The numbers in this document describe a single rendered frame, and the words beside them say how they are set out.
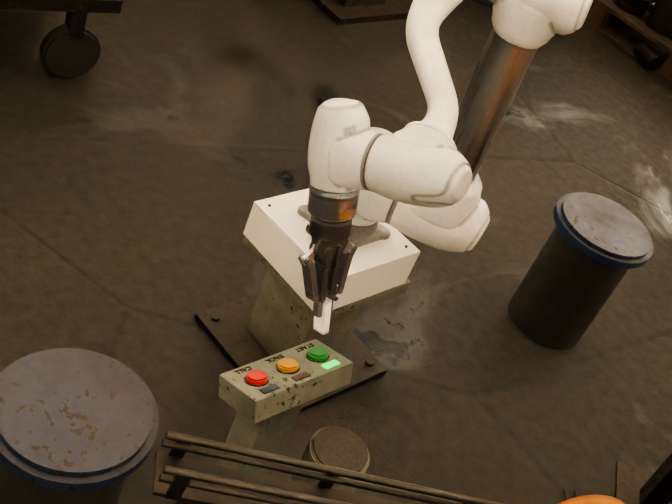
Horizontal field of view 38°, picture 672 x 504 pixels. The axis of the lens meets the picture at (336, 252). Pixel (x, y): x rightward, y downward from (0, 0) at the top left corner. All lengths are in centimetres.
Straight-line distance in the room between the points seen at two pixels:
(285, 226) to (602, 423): 122
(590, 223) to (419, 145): 146
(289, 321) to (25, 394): 88
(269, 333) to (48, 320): 58
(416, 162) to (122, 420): 75
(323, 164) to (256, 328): 108
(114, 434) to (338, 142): 69
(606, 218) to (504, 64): 111
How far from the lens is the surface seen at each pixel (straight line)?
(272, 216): 241
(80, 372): 197
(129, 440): 189
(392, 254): 244
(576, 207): 306
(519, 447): 285
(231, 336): 270
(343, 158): 166
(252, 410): 177
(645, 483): 295
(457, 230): 229
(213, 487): 148
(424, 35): 186
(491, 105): 214
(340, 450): 188
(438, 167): 160
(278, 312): 260
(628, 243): 304
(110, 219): 298
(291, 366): 184
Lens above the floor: 191
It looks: 37 degrees down
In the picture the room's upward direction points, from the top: 23 degrees clockwise
